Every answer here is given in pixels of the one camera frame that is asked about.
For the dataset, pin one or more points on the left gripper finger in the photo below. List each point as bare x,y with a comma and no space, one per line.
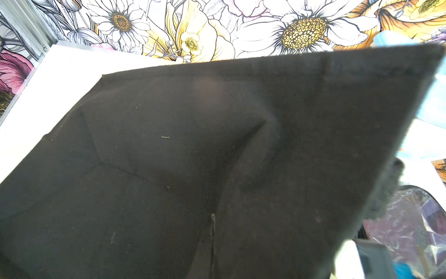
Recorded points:
213,263

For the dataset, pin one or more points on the black canvas bag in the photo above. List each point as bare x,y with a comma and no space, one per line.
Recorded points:
292,153

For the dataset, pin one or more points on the black paddle case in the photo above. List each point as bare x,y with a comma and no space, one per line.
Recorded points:
413,229

